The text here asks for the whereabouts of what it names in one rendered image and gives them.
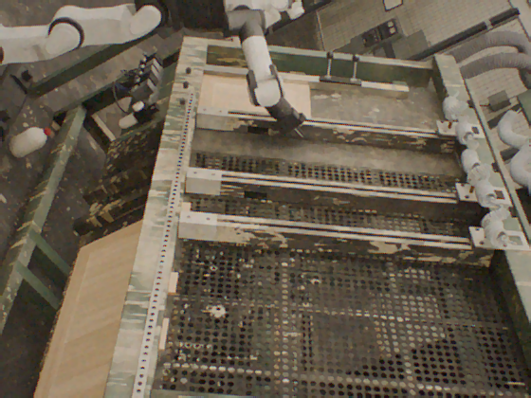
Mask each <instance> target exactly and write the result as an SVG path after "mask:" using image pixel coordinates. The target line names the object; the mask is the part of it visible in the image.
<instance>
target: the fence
mask: <svg viewBox="0 0 531 398"><path fill-rule="evenodd" d="M247 72H248V69H246V68H238V67H229V66H221V65H204V68H203V74H208V75H216V76H226V77H234V78H243V79H245V78H246V73H247ZM278 73H279V76H281V77H282V80H283V82H286V83H295V84H304V85H309V88H310V89H318V90H327V91H336V92H345V93H354V94H362V95H371V96H380V97H389V98H398V99H407V97H408V94H409V90H408V86H402V85H394V84H385V83H376V82H367V81H362V82H361V83H362V85H361V86H357V85H349V84H339V83H331V82H322V81H319V77H317V76H307V75H299V74H289V73H281V72H278ZM380 84H384V85H391V86H392V89H391V88H382V87H381V86H380ZM396 86H400V87H406V90H399V89H396Z"/></svg>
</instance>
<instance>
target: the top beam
mask: <svg viewBox="0 0 531 398"><path fill-rule="evenodd" d="M432 64H433V72H432V76H431V78H432V81H433V84H434V87H435V90H436V93H437V96H438V99H439V101H440V103H441V106H442V105H443V102H444V99H445V98H448V97H452V98H454V96H455V95H456V94H457V93H458V92H459V94H458V96H457V97H456V98H455V99H456V100H457V101H460V103H461V101H465V103H467V100H470V99H469V97H468V94H467V90H466V88H465V86H464V81H463V79H462V76H461V74H460V71H459V69H458V66H457V64H456V62H455V60H454V58H453V57H451V56H444V55H434V56H433V60H432ZM461 114H467V115H468V116H469V118H468V120H467V123H468V124H477V125H480V122H479V120H478V118H477V116H476V113H475V111H474V108H469V107H468V105H467V108H466V110H463V111H462V112H461ZM466 118H467V117H465V116H459V117H458V118H457V119H455V120H453V122H460V121H465V120H466ZM473 140H475V141H477V142H478V143H479V145H478V147H477V148H476V149H475V152H476V153H477V155H478V156H479V159H478V160H479V161H480V162H481V163H482V165H485V164H488V165H489V167H491V163H495V162H494V159H493V157H492V154H491V152H490V150H489V148H488V145H487V143H486V139H480V138H474V139H473ZM477 142H470V143H468V144H463V143H460V142H459V141H458V139H457V138H456V139H455V143H454V148H455V151H456V153H457V156H458V159H459V162H460V165H461V154H462V152H463V151H464V150H466V149H471V150H473V148H474V147H475V146H476V144H477ZM486 182H488V183H489V184H491V185H492V187H502V188H504V184H503V181H502V179H501V177H500V175H499V174H498V173H497V172H494V171H493V170H491V172H490V176H489V178H488V179H487V181H486ZM500 208H501V207H499V206H497V205H494V204H492V205H491V206H489V207H483V206H482V205H481V204H480V203H479V205H478V208H477V211H476V212H477V215H478V218H479V221H480V224H481V226H482V224H483V221H484V218H485V217H486V215H487V214H489V212H492V211H495V210H497V211H498V209H500ZM502 223H503V229H504V230H515V231H522V227H521V226H520V223H519V221H518V219H517V218H512V217H511V214H508V217H506V220H502ZM482 227H483V226H482ZM508 239H509V241H511V242H515V243H517V245H522V241H521V239H520V237H515V236H508ZM491 260H492V262H493V265H494V267H495V270H496V273H497V276H498V279H499V282H500V285H501V287H502V290H503V293H504V298H505V301H506V304H507V307H508V310H509V312H510V315H511V317H512V320H513V323H514V326H515V329H516V332H517V335H518V338H519V340H520V343H521V346H522V351H523V354H524V357H525V360H526V362H527V365H528V368H529V370H530V373H531V252H522V251H512V250H503V249H494V251H493V255H492V257H491Z"/></svg>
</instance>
